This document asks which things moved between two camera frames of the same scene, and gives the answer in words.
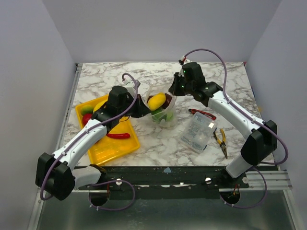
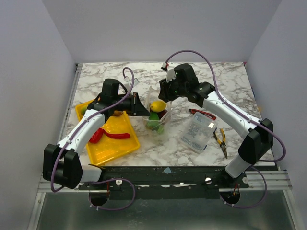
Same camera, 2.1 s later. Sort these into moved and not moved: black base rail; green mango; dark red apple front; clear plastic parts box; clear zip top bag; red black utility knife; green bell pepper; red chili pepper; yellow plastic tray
Moved: clear zip top bag; dark red apple front; green bell pepper
Not moved: yellow plastic tray; red chili pepper; clear plastic parts box; green mango; red black utility knife; black base rail
